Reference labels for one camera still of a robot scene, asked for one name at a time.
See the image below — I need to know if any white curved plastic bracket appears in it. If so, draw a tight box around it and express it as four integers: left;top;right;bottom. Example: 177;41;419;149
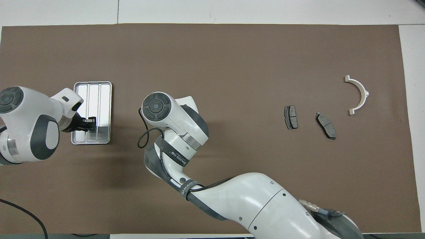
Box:
344;75;370;116

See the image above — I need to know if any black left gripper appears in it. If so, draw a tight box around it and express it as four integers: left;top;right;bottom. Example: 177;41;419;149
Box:
61;113;97;133

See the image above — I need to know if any dark grey tapered brake pad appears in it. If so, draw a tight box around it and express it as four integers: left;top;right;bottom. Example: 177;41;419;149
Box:
315;112;336;140

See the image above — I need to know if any dark grey rectangular brake pad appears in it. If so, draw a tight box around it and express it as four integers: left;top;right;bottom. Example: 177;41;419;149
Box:
284;105;298;130

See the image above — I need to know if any silver metal tray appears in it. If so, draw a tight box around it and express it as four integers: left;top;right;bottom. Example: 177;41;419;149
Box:
71;81;112;145

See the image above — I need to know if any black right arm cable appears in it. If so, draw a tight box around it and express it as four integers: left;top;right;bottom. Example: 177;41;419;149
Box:
138;108;346;219

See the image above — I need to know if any brown table mat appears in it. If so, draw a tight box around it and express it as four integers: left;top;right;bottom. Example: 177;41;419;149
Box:
0;23;422;234

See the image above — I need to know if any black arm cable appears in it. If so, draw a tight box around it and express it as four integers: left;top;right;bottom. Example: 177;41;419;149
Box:
0;199;48;239
138;108;346;219

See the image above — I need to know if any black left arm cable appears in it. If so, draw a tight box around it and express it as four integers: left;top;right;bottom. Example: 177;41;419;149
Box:
0;199;48;239

